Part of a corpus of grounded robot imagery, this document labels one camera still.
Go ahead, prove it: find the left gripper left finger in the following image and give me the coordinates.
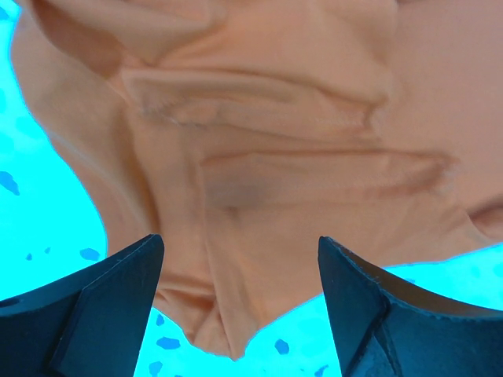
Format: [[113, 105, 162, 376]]
[[1, 234, 164, 377]]

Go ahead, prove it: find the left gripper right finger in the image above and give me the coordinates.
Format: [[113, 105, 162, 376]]
[[318, 237, 502, 377]]

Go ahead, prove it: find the orange t-shirt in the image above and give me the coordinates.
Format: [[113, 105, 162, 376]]
[[11, 1, 502, 359]]

